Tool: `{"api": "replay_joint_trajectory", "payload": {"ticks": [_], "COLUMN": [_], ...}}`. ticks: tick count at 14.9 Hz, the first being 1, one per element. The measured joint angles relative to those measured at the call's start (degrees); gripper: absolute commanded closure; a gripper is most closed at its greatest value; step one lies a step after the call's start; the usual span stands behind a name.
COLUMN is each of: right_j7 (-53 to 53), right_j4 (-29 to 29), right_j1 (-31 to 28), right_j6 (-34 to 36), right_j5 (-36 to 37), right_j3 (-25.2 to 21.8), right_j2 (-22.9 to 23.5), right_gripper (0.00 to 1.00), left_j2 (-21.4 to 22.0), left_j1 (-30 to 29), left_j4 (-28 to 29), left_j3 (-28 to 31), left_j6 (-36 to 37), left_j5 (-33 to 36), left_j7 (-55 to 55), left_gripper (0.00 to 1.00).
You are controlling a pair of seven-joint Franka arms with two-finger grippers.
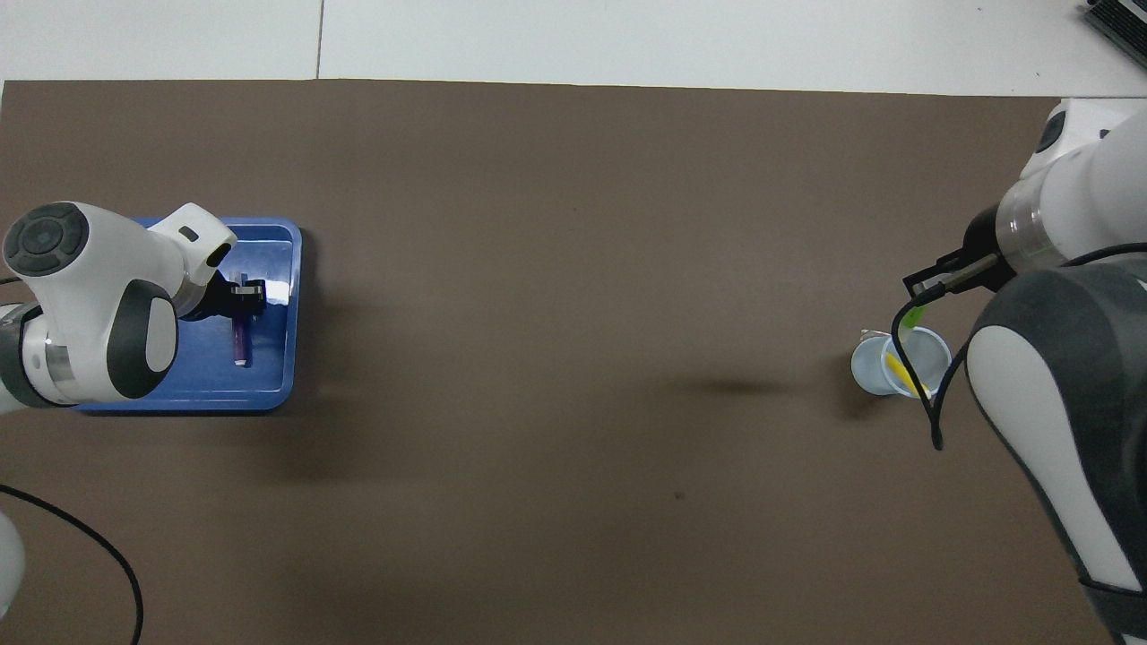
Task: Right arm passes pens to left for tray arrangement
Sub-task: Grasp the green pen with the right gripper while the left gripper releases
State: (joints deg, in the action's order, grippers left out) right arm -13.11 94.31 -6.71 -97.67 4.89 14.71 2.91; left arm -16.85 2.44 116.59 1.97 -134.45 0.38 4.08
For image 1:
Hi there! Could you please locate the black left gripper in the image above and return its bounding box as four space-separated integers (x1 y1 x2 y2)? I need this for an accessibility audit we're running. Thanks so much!
184 271 268 319

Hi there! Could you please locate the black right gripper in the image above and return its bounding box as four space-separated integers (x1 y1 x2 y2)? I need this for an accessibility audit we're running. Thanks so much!
903 208 1018 301

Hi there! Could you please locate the purple marker pen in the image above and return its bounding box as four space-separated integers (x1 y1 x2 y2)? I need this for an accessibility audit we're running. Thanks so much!
231 269 254 368

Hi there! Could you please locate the yellow marker pen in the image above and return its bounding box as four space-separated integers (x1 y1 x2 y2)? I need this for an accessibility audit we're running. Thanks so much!
885 352 929 398

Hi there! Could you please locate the blue plastic tray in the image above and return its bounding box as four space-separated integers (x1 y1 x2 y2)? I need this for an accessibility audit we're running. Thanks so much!
70 217 303 413

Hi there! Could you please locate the translucent plastic pen cup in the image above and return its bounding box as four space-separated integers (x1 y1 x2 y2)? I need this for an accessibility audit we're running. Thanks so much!
851 326 953 400

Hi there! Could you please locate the grey ribbed metal object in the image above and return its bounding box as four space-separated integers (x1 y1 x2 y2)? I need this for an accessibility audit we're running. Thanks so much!
1082 0 1147 56

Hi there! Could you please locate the brown table mat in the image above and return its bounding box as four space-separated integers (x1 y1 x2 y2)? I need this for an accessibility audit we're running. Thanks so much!
0 79 1128 645

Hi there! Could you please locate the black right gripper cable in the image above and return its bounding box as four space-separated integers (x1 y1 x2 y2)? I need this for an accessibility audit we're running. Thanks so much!
892 242 1147 452

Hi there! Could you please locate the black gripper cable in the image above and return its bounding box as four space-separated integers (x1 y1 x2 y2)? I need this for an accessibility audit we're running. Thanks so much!
0 484 144 645
892 242 1147 452

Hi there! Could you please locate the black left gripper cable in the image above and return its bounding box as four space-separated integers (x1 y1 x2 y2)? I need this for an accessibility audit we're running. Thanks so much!
0 484 144 645

